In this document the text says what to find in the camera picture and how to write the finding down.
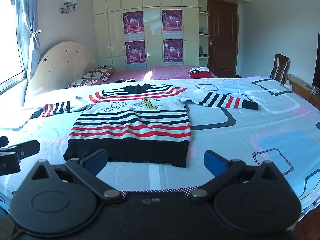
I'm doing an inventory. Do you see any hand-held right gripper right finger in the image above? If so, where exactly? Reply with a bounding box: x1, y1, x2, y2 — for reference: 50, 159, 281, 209
189, 150, 285, 201

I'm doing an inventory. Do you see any plaid print pillow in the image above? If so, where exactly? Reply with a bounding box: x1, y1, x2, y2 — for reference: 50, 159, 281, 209
66, 78, 98, 89
82, 67, 112, 82

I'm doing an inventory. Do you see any dark wooden chair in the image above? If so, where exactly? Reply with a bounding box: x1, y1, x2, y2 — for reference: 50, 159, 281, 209
270, 54, 291, 84

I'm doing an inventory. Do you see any black television screen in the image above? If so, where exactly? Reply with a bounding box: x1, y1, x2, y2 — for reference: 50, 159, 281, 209
312, 33, 320, 91

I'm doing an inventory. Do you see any pink bed sheet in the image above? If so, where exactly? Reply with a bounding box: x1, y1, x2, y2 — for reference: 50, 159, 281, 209
100, 65, 220, 83

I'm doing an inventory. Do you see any brown wooden door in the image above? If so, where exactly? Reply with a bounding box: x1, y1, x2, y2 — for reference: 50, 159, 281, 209
207, 0, 238, 78

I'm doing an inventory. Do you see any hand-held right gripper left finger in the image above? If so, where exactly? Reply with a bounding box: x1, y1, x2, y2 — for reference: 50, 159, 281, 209
30, 149, 124, 203

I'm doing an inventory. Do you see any red folded cloth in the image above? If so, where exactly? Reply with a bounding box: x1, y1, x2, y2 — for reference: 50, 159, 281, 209
190, 71, 213, 79

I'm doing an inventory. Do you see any cream wardrobe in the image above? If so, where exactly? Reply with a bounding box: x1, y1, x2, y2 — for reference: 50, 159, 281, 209
92, 0, 251, 72

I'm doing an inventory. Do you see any blue grey curtain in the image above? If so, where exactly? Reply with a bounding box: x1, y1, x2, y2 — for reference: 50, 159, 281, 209
19, 0, 42, 80

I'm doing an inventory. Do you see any striped knit sweater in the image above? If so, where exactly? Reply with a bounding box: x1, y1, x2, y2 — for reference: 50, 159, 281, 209
30, 84, 259, 168

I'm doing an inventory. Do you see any window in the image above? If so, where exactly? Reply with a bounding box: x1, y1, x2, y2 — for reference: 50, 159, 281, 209
0, 0, 27, 87

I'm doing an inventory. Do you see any striped folded cloth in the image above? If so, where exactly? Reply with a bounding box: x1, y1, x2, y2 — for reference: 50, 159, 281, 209
188, 66, 210, 74

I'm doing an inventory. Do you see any purple wall poster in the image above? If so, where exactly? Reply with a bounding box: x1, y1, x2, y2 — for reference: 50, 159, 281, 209
163, 39, 184, 63
122, 11, 144, 34
125, 40, 146, 70
162, 9, 182, 32

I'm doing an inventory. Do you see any cream corner shelf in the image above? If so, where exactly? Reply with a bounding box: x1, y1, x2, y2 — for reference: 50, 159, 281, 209
198, 0, 211, 68

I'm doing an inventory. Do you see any cream round headboard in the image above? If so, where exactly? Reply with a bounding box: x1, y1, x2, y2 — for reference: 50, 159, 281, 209
25, 41, 98, 105

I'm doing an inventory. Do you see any wall lamp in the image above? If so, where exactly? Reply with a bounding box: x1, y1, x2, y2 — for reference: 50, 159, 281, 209
59, 0, 78, 14

